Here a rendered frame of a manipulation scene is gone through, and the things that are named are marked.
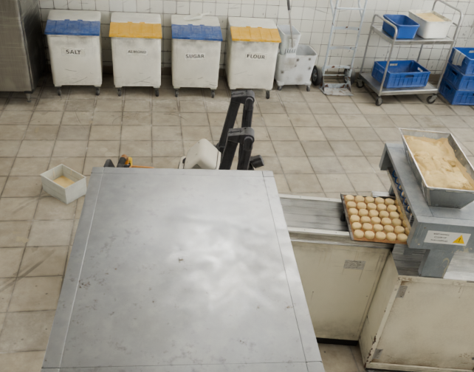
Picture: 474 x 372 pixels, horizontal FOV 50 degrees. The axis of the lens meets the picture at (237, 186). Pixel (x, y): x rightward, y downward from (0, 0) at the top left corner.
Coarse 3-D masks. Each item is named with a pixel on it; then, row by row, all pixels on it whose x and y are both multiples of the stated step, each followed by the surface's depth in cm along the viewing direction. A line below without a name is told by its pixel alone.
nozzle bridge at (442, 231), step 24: (384, 168) 296; (408, 168) 271; (408, 192) 252; (408, 216) 258; (432, 216) 238; (456, 216) 239; (408, 240) 243; (432, 240) 239; (456, 240) 239; (432, 264) 248
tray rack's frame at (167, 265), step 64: (128, 192) 127; (192, 192) 129; (256, 192) 131; (128, 256) 108; (192, 256) 110; (256, 256) 112; (64, 320) 93; (128, 320) 94; (192, 320) 96; (256, 320) 97
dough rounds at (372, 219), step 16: (352, 208) 281; (368, 208) 284; (384, 208) 283; (400, 208) 285; (352, 224) 270; (368, 224) 270; (384, 224) 274; (400, 224) 274; (368, 240) 263; (384, 240) 264; (400, 240) 264
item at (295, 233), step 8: (296, 232) 265; (304, 232) 265; (312, 232) 265; (320, 232) 265; (328, 232) 265; (336, 232) 266; (344, 232) 267; (304, 240) 268; (312, 240) 268; (320, 240) 268; (328, 240) 267; (336, 240) 267; (344, 240) 267
